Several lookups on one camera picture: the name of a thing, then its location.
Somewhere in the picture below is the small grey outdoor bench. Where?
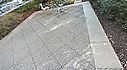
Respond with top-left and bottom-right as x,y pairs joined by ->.
49,0 -> 68,18

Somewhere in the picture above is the white outdoor bench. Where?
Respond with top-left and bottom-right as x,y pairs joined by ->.
38,1 -> 51,14

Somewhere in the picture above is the white concrete curb strip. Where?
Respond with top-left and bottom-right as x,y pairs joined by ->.
81,0 -> 124,70

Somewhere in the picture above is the long low garden hedge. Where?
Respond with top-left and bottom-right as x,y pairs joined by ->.
16,0 -> 77,14

